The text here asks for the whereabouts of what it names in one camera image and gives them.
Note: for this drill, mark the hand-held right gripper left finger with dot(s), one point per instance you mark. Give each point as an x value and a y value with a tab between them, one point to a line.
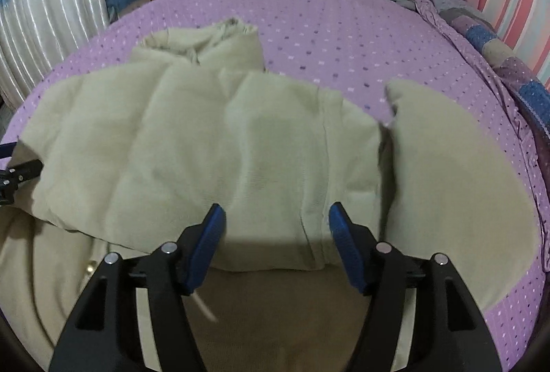
206	245

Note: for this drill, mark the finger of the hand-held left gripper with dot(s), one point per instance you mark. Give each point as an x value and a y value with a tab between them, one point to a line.
19	176

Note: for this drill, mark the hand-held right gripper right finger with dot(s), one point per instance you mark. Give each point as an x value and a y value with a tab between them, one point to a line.
346	247

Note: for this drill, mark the white satin curtain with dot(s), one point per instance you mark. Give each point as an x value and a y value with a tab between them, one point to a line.
47	20

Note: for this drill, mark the patchwork quilt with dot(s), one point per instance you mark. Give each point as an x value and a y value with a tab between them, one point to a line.
481	33

